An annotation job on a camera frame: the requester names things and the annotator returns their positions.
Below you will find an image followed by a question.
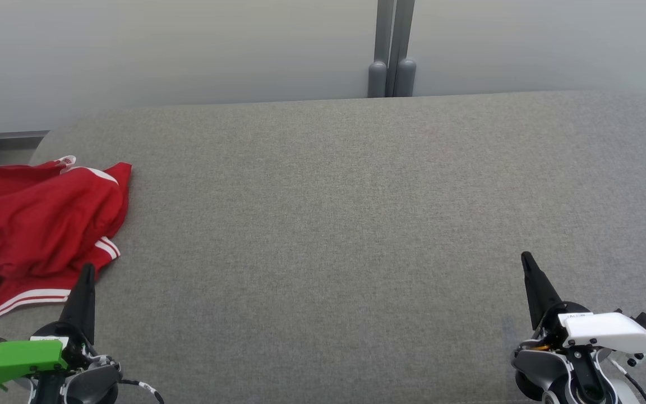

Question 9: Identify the red shorts white stripe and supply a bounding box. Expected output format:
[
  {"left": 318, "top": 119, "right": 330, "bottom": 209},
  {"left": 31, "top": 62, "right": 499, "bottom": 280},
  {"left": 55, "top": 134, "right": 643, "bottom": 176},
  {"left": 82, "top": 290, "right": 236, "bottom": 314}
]
[{"left": 0, "top": 156, "right": 133, "bottom": 279}]

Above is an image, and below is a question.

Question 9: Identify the grey metal partition post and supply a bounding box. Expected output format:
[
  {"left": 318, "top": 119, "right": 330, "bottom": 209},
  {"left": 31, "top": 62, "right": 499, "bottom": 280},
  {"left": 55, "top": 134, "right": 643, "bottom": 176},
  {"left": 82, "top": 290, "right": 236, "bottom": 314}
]
[{"left": 368, "top": 0, "right": 417, "bottom": 98}]

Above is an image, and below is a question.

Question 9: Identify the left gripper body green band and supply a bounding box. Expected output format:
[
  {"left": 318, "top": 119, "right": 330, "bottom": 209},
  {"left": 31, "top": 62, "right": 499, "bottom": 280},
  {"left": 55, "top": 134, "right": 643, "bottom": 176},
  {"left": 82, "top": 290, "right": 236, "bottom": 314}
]
[{"left": 0, "top": 323, "right": 99, "bottom": 400}]

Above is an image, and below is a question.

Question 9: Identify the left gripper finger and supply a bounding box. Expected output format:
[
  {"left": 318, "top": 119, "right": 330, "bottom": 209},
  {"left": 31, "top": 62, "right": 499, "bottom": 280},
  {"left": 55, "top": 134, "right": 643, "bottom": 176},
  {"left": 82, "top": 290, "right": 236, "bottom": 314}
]
[{"left": 59, "top": 264, "right": 96, "bottom": 344}]

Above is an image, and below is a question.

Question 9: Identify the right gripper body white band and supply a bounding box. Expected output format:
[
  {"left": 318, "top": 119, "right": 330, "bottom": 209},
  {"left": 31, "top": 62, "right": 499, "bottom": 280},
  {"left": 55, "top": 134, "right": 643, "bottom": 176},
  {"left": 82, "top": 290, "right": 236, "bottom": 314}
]
[{"left": 532, "top": 302, "right": 646, "bottom": 357}]

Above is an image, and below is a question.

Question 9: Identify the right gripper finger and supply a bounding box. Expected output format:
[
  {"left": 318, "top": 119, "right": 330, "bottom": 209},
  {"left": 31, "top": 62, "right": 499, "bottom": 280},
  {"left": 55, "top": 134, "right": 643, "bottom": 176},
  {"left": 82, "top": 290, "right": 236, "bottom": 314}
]
[{"left": 521, "top": 251, "right": 562, "bottom": 330}]

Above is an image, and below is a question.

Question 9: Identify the grey wheeled cart frame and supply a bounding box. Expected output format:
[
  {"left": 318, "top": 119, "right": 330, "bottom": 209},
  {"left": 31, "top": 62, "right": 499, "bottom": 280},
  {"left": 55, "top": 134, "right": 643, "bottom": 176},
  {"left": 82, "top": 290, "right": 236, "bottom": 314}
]
[{"left": 0, "top": 104, "right": 50, "bottom": 167}]

